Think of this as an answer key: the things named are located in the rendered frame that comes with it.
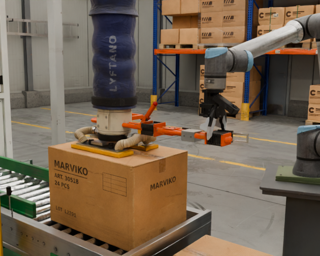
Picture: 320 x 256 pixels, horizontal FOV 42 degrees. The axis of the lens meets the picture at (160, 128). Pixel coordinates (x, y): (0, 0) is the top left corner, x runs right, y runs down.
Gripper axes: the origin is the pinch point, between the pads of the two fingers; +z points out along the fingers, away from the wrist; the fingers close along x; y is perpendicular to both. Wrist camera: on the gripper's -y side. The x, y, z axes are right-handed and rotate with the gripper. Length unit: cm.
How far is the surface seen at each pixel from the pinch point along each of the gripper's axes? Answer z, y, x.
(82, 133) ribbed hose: 6, 72, 11
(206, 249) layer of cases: 54, 6, -4
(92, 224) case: 47, 54, 21
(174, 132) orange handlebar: -0.3, 19.1, 4.3
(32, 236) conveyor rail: 55, 80, 37
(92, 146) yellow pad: 11, 61, 14
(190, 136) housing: 0.5, 10.3, 4.7
